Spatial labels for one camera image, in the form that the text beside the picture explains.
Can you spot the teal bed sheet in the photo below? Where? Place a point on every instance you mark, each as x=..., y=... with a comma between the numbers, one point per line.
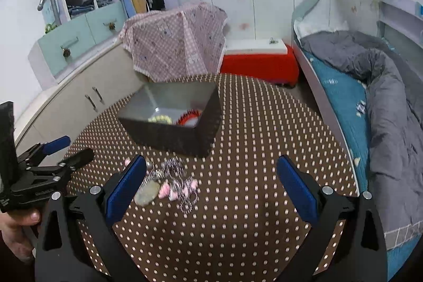
x=340, y=97

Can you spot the grey quilt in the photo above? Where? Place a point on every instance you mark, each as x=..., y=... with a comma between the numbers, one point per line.
x=393, y=123

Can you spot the teal drawer unit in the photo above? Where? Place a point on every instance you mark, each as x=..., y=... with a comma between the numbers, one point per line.
x=66, y=44

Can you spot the pink checked cloth cover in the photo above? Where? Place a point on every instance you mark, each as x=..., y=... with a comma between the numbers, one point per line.
x=172, y=40

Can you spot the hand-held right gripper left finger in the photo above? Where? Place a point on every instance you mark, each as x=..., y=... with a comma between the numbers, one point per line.
x=127, y=189

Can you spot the white low cabinet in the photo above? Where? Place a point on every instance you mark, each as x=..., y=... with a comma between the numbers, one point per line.
x=82, y=87

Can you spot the brown dotted tablecloth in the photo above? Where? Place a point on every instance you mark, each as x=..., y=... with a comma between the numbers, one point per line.
x=238, y=143

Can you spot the red storage stool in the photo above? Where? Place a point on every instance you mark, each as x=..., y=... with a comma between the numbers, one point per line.
x=261, y=65

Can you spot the black jewelry box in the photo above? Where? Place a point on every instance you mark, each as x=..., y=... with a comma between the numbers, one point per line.
x=185, y=136

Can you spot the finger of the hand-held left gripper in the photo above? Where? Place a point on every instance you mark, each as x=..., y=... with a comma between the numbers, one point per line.
x=81, y=157
x=58, y=142

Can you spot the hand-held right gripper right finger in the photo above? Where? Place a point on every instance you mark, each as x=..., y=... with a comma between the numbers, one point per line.
x=297, y=191

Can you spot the person's left hand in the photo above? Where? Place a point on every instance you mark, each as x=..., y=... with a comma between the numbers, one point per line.
x=19, y=227

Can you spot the pale green stone pendant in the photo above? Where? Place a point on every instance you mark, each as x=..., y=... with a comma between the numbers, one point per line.
x=146, y=193

